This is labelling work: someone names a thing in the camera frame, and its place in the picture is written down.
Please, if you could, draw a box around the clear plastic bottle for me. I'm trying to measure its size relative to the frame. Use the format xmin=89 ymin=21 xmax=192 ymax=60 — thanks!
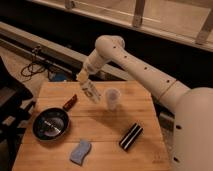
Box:
xmin=80 ymin=79 xmax=100 ymax=103

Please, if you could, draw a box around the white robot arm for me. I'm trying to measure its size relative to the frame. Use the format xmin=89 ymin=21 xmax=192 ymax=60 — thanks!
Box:
xmin=77 ymin=35 xmax=213 ymax=171

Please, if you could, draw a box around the blue object behind table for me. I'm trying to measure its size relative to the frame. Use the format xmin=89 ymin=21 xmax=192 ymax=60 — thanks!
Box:
xmin=50 ymin=73 xmax=66 ymax=82

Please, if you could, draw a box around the translucent plastic cup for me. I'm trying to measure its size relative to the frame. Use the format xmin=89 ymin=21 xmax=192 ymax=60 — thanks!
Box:
xmin=105 ymin=88 xmax=120 ymax=111

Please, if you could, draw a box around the black frying pan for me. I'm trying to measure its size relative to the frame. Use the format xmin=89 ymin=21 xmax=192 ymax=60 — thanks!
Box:
xmin=32 ymin=94 xmax=78 ymax=141

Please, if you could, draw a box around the black chair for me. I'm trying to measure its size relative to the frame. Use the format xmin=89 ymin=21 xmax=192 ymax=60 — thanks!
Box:
xmin=0 ymin=56 xmax=34 ymax=171

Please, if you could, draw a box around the black white striped block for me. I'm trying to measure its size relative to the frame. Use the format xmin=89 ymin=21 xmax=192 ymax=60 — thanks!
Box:
xmin=119 ymin=123 xmax=143 ymax=151

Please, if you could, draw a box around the blue sponge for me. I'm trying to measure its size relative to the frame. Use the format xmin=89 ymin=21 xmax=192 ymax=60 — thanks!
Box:
xmin=70 ymin=139 xmax=92 ymax=165

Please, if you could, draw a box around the black cable on floor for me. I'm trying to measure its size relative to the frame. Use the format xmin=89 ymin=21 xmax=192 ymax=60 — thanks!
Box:
xmin=20 ymin=53 xmax=51 ymax=80

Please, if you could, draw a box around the metal floor rail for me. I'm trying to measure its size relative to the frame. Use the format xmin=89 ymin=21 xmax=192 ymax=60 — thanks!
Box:
xmin=0 ymin=21 xmax=87 ymax=69

